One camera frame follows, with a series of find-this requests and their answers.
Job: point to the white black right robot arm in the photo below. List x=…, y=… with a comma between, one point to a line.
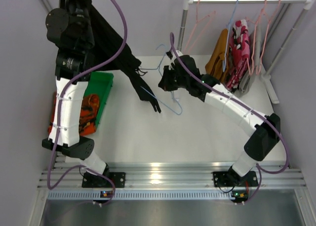
x=262, y=130

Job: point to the mustard brown trousers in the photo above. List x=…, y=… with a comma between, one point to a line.
x=214, y=66

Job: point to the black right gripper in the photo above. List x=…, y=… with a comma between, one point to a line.
x=170, y=75

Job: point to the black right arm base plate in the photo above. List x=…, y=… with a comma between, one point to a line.
x=222, y=179

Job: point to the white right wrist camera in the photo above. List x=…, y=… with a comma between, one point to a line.
x=172, y=57

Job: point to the orange camouflage trousers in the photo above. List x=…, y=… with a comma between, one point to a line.
x=88, y=114

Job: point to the green plastic bin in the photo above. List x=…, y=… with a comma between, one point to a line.
x=100, y=83

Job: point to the white clothes rack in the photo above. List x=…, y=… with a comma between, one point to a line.
x=266, y=76

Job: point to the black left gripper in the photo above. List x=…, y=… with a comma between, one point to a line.
x=71, y=1

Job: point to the pink camouflage trousers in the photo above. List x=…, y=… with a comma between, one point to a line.
x=239, y=54

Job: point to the aluminium mounting rail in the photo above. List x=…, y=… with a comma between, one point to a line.
x=158, y=181

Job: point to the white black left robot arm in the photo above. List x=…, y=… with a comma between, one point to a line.
x=69, y=28

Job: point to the black trousers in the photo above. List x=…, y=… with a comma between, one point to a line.
x=107, y=42

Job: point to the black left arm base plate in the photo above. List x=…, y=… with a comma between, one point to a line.
x=116, y=179

